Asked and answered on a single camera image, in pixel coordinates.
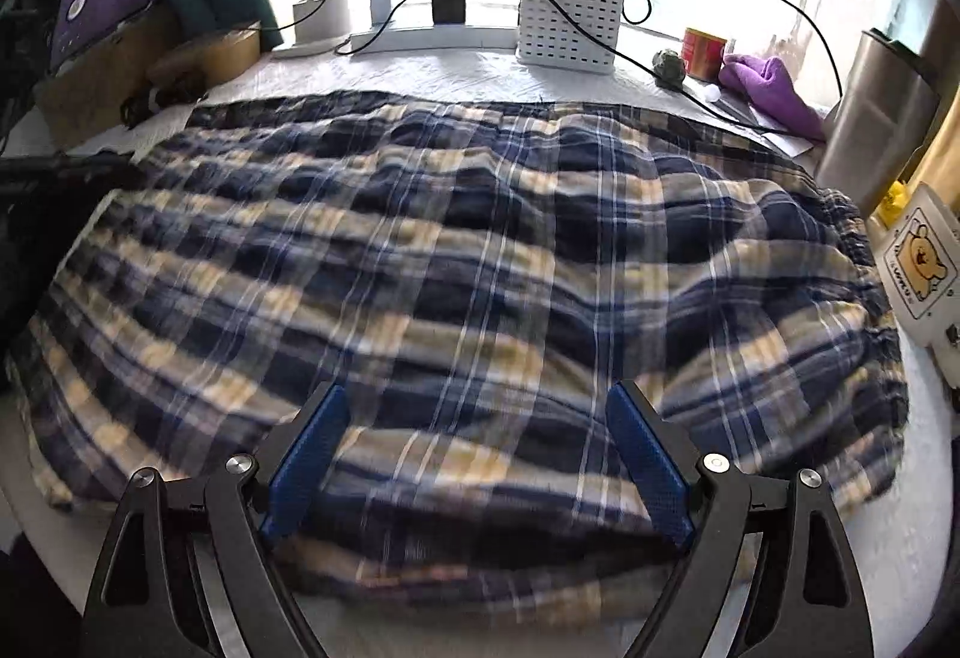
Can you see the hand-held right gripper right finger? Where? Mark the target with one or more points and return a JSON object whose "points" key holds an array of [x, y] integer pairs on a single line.
{"points": [[649, 467]]}

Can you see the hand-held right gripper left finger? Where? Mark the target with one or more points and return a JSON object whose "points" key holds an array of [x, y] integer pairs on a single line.
{"points": [[307, 459]]}

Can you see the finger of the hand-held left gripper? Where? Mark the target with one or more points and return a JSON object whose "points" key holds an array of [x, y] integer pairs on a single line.
{"points": [[67, 170]]}

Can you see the navy yellow plaid pants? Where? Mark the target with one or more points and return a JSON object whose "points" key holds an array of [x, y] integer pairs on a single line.
{"points": [[465, 253]]}

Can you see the brown cardboard box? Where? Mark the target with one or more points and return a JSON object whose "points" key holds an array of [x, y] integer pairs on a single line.
{"points": [[97, 88]]}

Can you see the brown oval container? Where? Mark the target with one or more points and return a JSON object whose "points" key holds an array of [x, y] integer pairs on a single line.
{"points": [[217, 57]]}

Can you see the white cartoon mug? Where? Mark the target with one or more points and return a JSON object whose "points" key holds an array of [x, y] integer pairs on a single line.
{"points": [[926, 268]]}

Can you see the white paper sheet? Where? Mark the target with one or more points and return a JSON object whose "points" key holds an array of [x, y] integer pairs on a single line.
{"points": [[780, 142]]}

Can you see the small yellow toy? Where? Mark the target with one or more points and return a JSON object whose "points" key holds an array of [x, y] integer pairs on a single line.
{"points": [[895, 200]]}

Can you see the white power strip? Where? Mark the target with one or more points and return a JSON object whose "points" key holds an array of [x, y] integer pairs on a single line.
{"points": [[435, 37]]}

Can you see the purple cloth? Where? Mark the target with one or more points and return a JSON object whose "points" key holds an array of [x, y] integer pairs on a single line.
{"points": [[772, 91]]}

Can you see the small dark green ball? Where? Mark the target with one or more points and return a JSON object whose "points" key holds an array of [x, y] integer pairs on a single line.
{"points": [[667, 67]]}

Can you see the stainless steel tumbler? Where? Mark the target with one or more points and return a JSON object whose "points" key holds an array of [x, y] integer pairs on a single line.
{"points": [[874, 118]]}

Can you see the red can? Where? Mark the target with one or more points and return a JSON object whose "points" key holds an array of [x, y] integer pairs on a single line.
{"points": [[703, 54]]}

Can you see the white perforated plastic basket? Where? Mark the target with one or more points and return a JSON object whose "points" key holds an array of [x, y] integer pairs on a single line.
{"points": [[574, 9]]}

